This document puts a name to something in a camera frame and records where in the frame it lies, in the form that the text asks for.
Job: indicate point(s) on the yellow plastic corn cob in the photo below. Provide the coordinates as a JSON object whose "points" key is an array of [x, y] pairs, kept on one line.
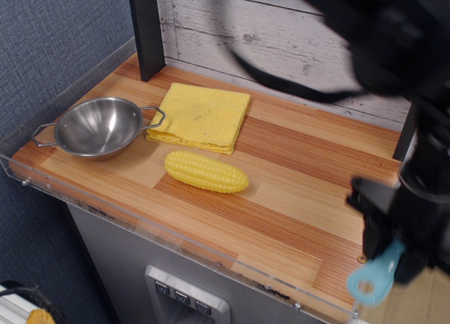
{"points": [[205, 172]]}

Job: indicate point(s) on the stainless steel bowl with handles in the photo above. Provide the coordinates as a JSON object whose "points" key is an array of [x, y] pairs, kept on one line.
{"points": [[98, 128]]}

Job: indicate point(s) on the black left upright post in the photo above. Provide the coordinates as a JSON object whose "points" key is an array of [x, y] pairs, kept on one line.
{"points": [[148, 37]]}

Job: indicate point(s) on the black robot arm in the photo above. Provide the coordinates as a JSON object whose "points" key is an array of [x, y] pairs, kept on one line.
{"points": [[401, 48]]}

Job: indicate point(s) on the black right upright post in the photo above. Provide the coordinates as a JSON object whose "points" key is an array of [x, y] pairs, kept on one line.
{"points": [[407, 133]]}

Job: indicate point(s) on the light blue dish brush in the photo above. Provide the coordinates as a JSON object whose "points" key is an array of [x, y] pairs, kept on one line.
{"points": [[371, 284]]}

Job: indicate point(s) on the grey toy fridge cabinet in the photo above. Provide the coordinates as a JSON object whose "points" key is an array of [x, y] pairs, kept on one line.
{"points": [[121, 256]]}

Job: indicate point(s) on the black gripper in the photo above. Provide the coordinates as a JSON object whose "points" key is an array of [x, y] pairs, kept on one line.
{"points": [[416, 211]]}

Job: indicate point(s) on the yellow folded cloth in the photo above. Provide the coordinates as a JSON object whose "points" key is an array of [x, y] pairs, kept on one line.
{"points": [[201, 118]]}

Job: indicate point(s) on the black upright post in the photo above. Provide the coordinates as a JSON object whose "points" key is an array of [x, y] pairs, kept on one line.
{"points": [[148, 37], [407, 133]]}

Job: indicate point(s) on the silver dispenser button panel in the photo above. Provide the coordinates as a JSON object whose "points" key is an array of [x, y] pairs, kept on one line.
{"points": [[173, 296]]}

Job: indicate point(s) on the yellow object bottom left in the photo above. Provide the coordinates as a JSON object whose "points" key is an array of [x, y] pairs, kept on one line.
{"points": [[40, 316]]}

